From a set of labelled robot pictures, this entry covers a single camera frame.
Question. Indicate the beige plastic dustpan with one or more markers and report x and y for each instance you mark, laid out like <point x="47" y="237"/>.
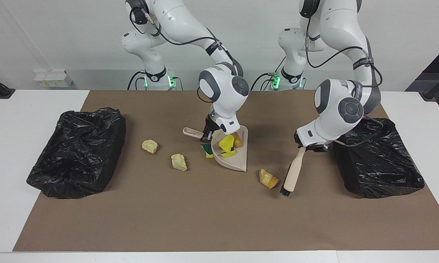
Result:
<point x="237" y="160"/>

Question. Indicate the brown table mat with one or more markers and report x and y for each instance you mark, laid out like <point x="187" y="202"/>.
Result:
<point x="168" y="219"/>

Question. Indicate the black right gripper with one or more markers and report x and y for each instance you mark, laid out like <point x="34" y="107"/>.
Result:
<point x="211" y="126"/>

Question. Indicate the yellow sponge piece green side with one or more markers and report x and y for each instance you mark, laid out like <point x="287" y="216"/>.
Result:
<point x="229" y="154"/>

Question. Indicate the brown oval bread roll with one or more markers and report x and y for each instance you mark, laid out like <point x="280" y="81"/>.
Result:
<point x="237" y="140"/>

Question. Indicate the orange crusted bread piece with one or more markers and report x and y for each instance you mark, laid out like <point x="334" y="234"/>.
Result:
<point x="268" y="179"/>

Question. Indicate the beige hand brush black bristles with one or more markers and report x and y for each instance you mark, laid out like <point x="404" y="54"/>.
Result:
<point x="294" y="170"/>

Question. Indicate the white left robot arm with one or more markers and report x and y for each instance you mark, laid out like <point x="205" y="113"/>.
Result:
<point x="332" y="117"/>

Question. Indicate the large yellow sponge piece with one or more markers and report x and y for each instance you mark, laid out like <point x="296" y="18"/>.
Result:
<point x="226" y="142"/>

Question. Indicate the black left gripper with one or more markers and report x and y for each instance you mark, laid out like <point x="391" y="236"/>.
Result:
<point x="318" y="148"/>

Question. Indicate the black stand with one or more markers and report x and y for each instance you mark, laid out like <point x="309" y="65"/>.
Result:
<point x="429" y="95"/>
<point x="4" y="93"/>

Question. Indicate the black bag-lined bin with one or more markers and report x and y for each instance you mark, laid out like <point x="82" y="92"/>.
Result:
<point x="376" y="164"/>
<point x="77" y="153"/>

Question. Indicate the small green yellow sponge piece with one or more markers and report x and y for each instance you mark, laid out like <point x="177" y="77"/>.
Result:
<point x="207" y="150"/>

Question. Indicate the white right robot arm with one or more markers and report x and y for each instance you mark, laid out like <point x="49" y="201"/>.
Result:
<point x="223" y="95"/>

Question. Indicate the white wall socket box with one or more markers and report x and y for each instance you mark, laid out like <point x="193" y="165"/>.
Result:
<point x="51" y="78"/>

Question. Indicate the pale bread chunk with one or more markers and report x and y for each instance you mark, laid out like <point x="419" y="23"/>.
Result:
<point x="150" y="146"/>
<point x="178" y="162"/>

